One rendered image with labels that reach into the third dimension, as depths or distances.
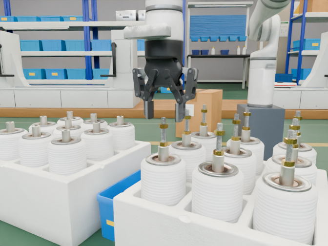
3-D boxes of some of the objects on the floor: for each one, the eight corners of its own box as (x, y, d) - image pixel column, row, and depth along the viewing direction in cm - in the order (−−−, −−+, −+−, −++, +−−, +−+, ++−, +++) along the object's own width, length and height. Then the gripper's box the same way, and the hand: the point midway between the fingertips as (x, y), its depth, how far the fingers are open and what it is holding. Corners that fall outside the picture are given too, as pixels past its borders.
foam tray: (74, 171, 116) (72, 131, 113) (151, 189, 99) (151, 142, 95) (-20, 212, 82) (-28, 157, 79) (71, 251, 65) (66, 182, 61)
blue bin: (154, 192, 96) (153, 160, 94) (181, 199, 91) (182, 166, 88) (96, 236, 70) (93, 194, 68) (129, 250, 65) (128, 205, 63)
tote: (257, 92, 517) (259, 73, 510) (278, 92, 519) (279, 73, 511) (269, 95, 468) (270, 73, 461) (291, 94, 470) (293, 73, 462)
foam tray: (188, 198, 91) (189, 148, 87) (318, 232, 72) (326, 170, 69) (115, 273, 57) (112, 197, 54) (323, 370, 39) (338, 264, 35)
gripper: (208, 37, 50) (205, 120, 53) (142, 41, 57) (143, 114, 61) (192, 33, 44) (190, 127, 47) (120, 38, 51) (123, 119, 54)
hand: (163, 113), depth 54 cm, fingers open, 6 cm apart
